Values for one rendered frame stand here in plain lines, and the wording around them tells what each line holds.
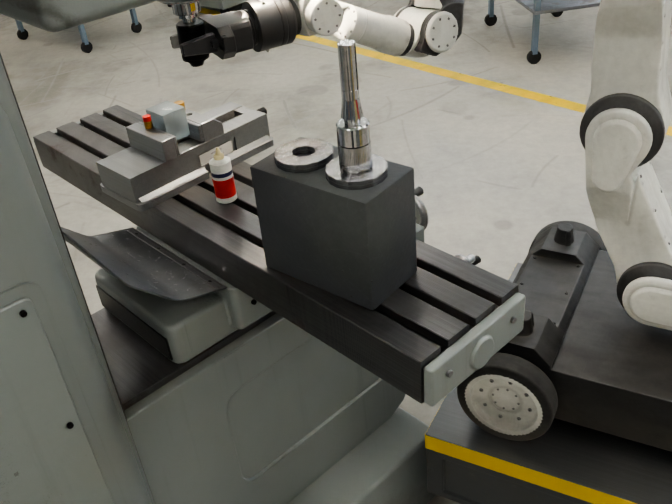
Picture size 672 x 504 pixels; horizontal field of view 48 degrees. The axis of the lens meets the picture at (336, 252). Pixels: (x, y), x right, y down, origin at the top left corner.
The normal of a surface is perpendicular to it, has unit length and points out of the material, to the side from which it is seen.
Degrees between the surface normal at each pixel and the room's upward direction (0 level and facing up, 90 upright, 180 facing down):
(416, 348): 0
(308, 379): 90
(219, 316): 90
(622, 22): 114
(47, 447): 89
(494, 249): 0
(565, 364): 0
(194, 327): 90
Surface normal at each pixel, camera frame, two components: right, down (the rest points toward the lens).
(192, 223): -0.08, -0.83
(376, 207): 0.78, 0.29
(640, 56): -0.46, 0.53
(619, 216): -0.40, 0.83
